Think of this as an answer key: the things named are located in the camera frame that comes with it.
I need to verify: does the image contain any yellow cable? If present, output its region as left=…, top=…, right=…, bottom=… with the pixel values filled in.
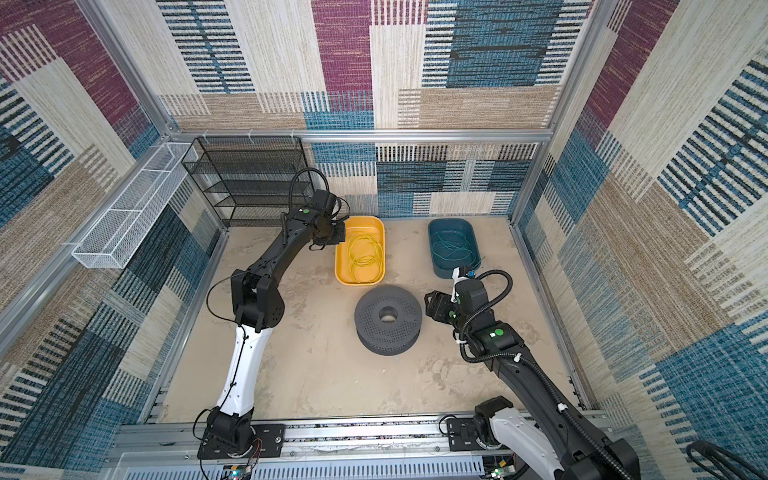
left=346, top=232, right=384, bottom=283

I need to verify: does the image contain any yellow plastic tray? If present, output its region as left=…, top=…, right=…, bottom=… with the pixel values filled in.
left=335, top=216, right=386, bottom=286

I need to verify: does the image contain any dark grey cable spool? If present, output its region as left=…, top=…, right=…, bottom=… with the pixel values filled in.
left=354, top=285, right=423, bottom=356

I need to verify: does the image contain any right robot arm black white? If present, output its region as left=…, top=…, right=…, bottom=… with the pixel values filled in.
left=424, top=266, right=641, bottom=479

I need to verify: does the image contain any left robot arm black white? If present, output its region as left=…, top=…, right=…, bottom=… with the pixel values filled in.
left=197, top=167, right=347, bottom=461

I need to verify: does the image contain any teal plastic tray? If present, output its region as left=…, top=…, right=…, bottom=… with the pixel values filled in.
left=428, top=218, right=482, bottom=279

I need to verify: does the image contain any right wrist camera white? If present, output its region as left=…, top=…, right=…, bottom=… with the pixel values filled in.
left=452, top=265, right=475, bottom=296

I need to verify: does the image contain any green cable in teal tray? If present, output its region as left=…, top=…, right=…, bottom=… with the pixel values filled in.
left=434, top=232, right=481, bottom=271

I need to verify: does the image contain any black wire mesh shelf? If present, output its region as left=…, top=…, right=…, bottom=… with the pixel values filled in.
left=181, top=136, right=323, bottom=227

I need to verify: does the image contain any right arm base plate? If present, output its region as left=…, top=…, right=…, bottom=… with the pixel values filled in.
left=437, top=414, right=528, bottom=453

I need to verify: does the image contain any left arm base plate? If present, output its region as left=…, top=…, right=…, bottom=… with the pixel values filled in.
left=197, top=424, right=285, bottom=461

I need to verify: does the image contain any white wire mesh basket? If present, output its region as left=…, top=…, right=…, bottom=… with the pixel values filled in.
left=72, top=142, right=190, bottom=269

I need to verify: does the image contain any aluminium rail front frame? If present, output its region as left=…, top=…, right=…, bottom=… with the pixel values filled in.
left=101, top=410, right=619, bottom=480

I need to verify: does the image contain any black cable bottom right corner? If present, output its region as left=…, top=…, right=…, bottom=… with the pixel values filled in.
left=685, top=439, right=768, bottom=480

